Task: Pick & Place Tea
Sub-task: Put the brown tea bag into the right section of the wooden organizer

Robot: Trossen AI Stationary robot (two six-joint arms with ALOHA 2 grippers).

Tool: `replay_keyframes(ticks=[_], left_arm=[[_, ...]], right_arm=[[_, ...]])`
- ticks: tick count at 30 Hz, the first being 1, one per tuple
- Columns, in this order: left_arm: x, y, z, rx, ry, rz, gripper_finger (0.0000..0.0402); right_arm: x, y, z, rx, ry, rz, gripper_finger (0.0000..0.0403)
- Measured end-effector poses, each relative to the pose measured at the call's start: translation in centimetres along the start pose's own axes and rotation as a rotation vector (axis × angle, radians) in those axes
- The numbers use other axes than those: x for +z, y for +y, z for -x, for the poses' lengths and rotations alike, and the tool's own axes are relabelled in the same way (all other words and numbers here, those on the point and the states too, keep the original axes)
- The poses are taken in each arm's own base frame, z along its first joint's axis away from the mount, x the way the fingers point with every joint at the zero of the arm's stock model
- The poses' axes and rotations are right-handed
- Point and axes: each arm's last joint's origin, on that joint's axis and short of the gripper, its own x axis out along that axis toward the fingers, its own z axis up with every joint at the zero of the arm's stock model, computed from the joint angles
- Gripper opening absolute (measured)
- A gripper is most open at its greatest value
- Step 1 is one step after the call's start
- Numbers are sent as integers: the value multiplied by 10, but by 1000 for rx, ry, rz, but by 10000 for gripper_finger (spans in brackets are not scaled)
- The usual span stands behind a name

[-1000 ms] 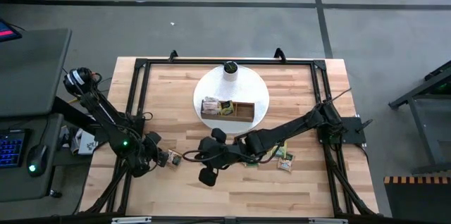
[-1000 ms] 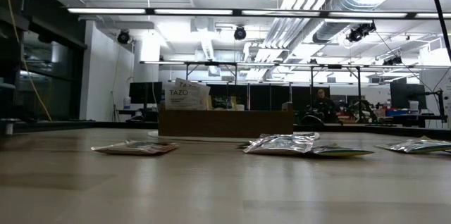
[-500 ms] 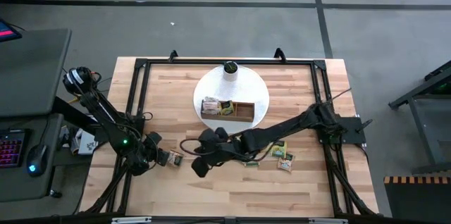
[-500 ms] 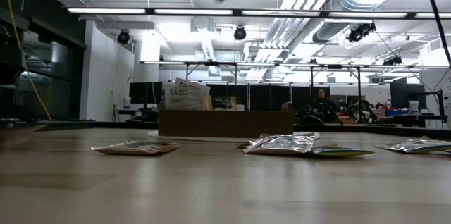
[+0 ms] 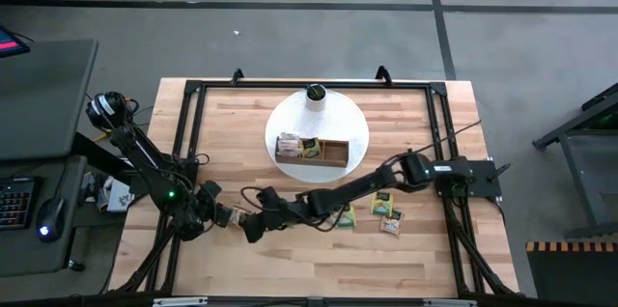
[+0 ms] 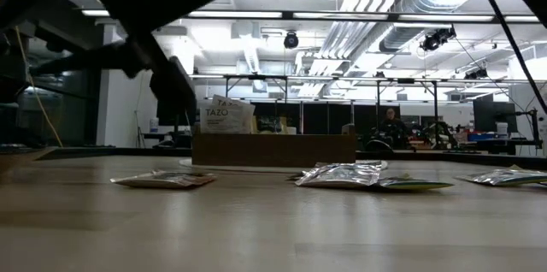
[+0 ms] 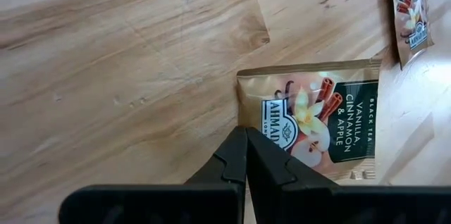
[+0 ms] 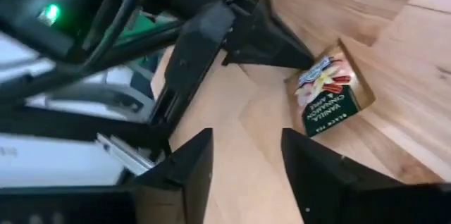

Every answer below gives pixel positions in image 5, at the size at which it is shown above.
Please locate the black aluminium table frame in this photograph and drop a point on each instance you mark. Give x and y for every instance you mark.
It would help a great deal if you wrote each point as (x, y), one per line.
(265, 84)

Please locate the green yellow tea bag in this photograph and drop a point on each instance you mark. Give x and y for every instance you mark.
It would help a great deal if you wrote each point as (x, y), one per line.
(347, 217)
(311, 148)
(382, 203)

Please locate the black diagonal beam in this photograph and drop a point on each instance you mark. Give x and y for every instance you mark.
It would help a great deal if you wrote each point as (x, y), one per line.
(92, 150)

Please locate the black desk caster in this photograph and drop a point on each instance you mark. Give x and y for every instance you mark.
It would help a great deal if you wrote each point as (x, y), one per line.
(75, 265)

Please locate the backlit black keyboard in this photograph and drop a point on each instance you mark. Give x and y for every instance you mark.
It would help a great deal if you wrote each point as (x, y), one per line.
(14, 203)

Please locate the silver metal bracket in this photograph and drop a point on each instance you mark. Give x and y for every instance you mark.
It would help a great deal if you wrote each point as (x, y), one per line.
(449, 303)
(179, 302)

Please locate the screen with pink bar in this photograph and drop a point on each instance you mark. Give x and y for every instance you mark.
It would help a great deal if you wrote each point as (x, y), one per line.
(9, 44)

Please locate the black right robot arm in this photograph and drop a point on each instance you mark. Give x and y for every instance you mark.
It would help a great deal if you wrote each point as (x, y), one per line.
(357, 188)

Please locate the white round woven placemat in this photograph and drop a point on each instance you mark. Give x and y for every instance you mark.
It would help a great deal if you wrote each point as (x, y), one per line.
(338, 119)

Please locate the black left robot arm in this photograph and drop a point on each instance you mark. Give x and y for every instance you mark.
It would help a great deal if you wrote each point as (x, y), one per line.
(145, 157)

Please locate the white printed cardboard box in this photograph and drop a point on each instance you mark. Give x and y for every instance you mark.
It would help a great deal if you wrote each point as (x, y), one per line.
(118, 198)

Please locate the brown wooden compartment box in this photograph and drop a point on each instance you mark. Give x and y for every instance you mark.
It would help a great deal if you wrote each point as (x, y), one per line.
(335, 152)

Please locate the dark grey side table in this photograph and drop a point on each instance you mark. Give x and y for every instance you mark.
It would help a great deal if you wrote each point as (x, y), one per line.
(43, 99)

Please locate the dark grey metal stand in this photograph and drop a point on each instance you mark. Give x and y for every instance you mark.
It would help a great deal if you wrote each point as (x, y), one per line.
(579, 176)

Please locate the white ceramic plant pot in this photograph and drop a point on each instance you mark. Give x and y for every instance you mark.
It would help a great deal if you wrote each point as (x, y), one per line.
(316, 105)

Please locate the small green succulent plant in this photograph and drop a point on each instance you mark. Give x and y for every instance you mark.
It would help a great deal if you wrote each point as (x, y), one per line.
(317, 92)

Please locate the black case orange striped edge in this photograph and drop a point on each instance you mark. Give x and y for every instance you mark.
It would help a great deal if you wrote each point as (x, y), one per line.
(574, 278)

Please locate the black computer mouse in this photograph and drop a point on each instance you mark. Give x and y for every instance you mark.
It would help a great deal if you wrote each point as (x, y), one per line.
(50, 217)

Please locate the dark grey keyboard desk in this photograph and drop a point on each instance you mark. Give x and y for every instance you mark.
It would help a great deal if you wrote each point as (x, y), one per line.
(29, 254)

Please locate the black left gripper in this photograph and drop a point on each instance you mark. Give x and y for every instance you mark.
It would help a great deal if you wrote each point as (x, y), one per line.
(212, 213)

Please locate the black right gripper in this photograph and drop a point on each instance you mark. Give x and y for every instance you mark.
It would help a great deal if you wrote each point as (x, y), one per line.
(277, 210)

